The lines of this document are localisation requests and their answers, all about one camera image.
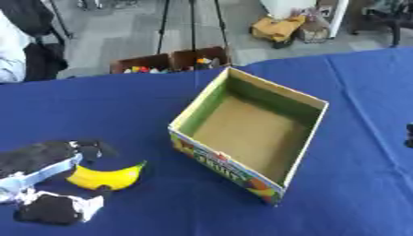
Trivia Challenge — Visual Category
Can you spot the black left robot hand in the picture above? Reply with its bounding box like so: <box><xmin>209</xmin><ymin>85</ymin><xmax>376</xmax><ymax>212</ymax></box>
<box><xmin>0</xmin><ymin>139</ymin><xmax>118</xmax><ymax>226</ymax></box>

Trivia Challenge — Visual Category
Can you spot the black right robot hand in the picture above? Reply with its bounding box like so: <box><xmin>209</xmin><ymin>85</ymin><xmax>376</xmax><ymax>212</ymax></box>
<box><xmin>403</xmin><ymin>123</ymin><xmax>413</xmax><ymax>148</ymax></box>

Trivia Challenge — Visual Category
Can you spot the wire basket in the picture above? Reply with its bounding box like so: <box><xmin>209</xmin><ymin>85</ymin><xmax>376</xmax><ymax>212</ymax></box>
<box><xmin>293</xmin><ymin>13</ymin><xmax>333</xmax><ymax>44</ymax></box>

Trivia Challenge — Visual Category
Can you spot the brown box of toys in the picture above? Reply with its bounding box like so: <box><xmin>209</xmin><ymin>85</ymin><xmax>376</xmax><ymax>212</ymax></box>
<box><xmin>169</xmin><ymin>45</ymin><xmax>232</xmax><ymax>72</ymax></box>
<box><xmin>110</xmin><ymin>53</ymin><xmax>174</xmax><ymax>75</ymax></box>

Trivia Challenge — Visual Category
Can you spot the yellow bag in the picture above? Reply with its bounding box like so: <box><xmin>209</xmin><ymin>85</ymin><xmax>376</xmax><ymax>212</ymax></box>
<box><xmin>250</xmin><ymin>15</ymin><xmax>307</xmax><ymax>43</ymax></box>

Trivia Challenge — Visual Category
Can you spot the cardboard box with green inside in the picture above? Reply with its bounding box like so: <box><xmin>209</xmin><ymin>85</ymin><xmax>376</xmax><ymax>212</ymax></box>
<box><xmin>166</xmin><ymin>66</ymin><xmax>331</xmax><ymax>206</ymax></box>

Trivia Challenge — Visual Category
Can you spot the black tripod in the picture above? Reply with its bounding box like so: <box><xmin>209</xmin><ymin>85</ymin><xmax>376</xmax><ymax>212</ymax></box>
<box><xmin>155</xmin><ymin>0</ymin><xmax>231</xmax><ymax>55</ymax></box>
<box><xmin>46</xmin><ymin>0</ymin><xmax>75</xmax><ymax>40</ymax></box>

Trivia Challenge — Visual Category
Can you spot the person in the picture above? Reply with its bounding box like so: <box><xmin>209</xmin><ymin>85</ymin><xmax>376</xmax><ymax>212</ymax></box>
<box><xmin>0</xmin><ymin>0</ymin><xmax>71</xmax><ymax>84</ymax></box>

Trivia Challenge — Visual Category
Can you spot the black chair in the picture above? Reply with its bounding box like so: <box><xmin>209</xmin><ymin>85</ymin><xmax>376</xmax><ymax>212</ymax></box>
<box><xmin>347</xmin><ymin>0</ymin><xmax>413</xmax><ymax>48</ymax></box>

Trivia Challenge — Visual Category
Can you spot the yellow toy banana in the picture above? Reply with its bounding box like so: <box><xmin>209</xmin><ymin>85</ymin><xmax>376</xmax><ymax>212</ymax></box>
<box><xmin>65</xmin><ymin>159</ymin><xmax>148</xmax><ymax>192</ymax></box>

